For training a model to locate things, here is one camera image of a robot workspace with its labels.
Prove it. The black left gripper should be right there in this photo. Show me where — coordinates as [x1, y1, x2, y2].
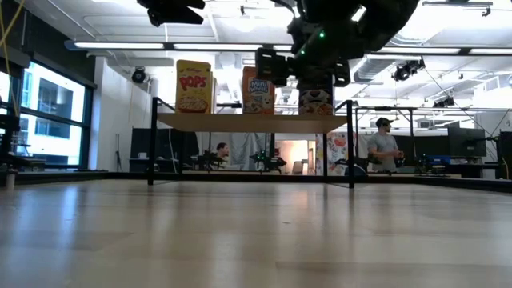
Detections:
[135, 0, 206, 28]

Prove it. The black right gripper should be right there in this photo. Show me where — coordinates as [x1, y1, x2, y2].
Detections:
[254, 38, 352, 92]

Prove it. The blue Frosted Flakes cereal box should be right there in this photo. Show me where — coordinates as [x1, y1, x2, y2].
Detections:
[298, 88, 334, 117]

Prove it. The orange Mini Wheats cereal box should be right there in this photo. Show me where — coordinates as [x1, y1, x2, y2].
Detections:
[241, 66, 277, 116]

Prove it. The yellow Corn Pops cereal box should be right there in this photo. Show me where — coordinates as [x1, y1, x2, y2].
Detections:
[174, 59, 214, 114]

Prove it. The wooden shelf with black legs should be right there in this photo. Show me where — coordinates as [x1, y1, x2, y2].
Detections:
[146, 97, 356, 190]

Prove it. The round black ceiling speaker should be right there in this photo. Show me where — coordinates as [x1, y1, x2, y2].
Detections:
[130, 66, 147, 84]

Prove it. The colourful printed poster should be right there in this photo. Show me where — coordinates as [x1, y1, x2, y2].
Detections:
[326, 131, 355, 176]

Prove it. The white hanging cloth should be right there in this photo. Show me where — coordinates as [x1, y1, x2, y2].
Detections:
[351, 132, 371, 161]

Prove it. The white hanging sheet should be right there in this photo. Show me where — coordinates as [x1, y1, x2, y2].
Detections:
[230, 131, 277, 171]

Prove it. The black ceiling spotlight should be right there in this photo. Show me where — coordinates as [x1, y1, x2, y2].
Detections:
[391, 58, 427, 83]
[431, 97, 457, 109]

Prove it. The person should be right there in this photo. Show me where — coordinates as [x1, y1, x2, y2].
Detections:
[211, 142, 232, 172]
[366, 116, 406, 174]

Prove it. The black partition panel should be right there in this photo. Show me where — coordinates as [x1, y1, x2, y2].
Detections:
[130, 127, 200, 174]

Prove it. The black ceiling track fixture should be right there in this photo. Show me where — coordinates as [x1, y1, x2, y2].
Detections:
[422, 0, 494, 18]

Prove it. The black computer monitor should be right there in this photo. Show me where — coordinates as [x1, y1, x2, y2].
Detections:
[446, 126, 488, 158]

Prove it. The dark workbench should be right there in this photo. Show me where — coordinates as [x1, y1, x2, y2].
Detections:
[0, 114, 47, 172]

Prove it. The black equipment box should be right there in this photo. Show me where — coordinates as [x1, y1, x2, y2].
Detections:
[497, 130, 512, 180]

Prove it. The silver ventilation duct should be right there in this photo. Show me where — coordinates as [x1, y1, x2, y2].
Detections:
[351, 50, 397, 84]

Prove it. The black metal gantry frame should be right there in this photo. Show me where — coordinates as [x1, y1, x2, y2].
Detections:
[354, 104, 512, 169]

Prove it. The black window frame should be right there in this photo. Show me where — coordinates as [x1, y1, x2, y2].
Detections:
[0, 59, 98, 172]

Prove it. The yellow cable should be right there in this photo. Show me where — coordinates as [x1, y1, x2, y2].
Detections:
[0, 0, 26, 117]

